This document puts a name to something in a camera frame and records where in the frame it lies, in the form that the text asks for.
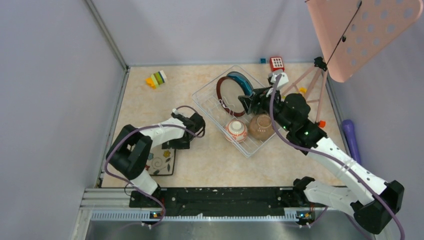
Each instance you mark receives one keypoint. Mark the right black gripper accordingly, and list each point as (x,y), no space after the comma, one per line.
(249,102)

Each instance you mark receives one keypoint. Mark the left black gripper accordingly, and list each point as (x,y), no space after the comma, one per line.
(182,145)

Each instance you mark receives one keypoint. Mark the teal polka dot plate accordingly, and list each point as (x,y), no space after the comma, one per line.
(242,81)

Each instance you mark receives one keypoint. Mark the red rimmed round plate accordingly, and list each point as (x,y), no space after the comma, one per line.
(228,91)

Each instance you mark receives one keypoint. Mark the brown flower glazed bowl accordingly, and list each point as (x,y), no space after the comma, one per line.
(260,127)

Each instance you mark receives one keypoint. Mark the square leaf patterned plate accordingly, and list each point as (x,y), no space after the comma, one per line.
(161,162)

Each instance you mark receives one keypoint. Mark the orange patterned white bowl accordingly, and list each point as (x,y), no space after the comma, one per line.
(237,131)

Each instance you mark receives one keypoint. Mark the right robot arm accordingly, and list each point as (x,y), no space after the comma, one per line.
(372,201)

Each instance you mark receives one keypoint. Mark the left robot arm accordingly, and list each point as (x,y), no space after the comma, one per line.
(130,151)

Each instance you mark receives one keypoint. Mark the red white toy block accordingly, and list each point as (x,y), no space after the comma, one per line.
(276,63)

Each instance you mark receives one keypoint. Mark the colourful block stack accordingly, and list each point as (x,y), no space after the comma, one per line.
(156,79)

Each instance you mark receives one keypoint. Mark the orange wooden toy block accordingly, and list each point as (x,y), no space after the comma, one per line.
(322,123)

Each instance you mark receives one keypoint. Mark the pink perforated music stand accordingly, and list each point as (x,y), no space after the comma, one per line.
(374,49)

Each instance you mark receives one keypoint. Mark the white wire dish rack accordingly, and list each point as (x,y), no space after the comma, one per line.
(206,99)

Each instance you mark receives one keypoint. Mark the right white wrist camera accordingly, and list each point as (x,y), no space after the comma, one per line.
(278,79)

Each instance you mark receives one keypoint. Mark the yellow toy frame block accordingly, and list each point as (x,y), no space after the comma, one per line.
(302,90)

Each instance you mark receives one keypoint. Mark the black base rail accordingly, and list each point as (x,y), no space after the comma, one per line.
(224,201)

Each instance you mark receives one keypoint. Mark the purple handle tool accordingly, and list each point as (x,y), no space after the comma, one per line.
(348,128)

